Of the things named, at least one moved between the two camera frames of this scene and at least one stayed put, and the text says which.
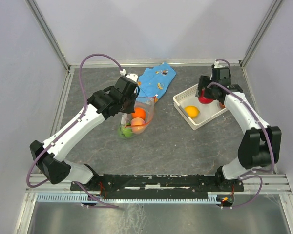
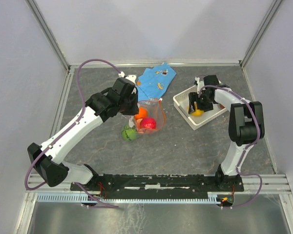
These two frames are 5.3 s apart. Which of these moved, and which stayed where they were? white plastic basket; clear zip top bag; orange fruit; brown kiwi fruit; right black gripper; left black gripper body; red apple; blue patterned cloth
Moved: red apple; right black gripper; clear zip top bag
Stayed: left black gripper body; orange fruit; blue patterned cloth; brown kiwi fruit; white plastic basket
